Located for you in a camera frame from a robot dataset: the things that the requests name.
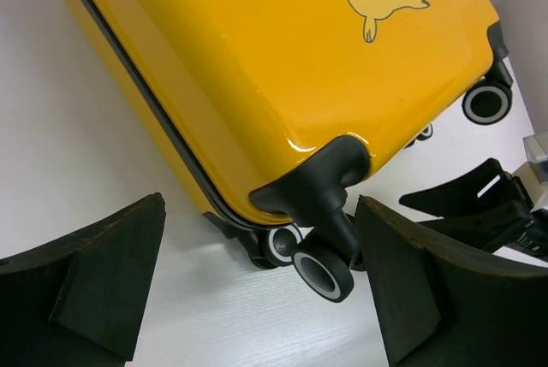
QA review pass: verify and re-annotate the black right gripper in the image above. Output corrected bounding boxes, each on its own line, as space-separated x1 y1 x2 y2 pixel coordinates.
399 158 547 262

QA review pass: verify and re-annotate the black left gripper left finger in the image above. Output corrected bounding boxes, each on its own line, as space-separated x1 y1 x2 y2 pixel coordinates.
1 192 165 366

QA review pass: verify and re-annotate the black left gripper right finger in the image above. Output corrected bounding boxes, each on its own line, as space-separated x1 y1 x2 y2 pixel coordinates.
355 197 547 366

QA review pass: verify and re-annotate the yellow suitcase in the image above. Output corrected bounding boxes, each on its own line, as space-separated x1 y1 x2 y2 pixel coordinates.
65 0 513 303

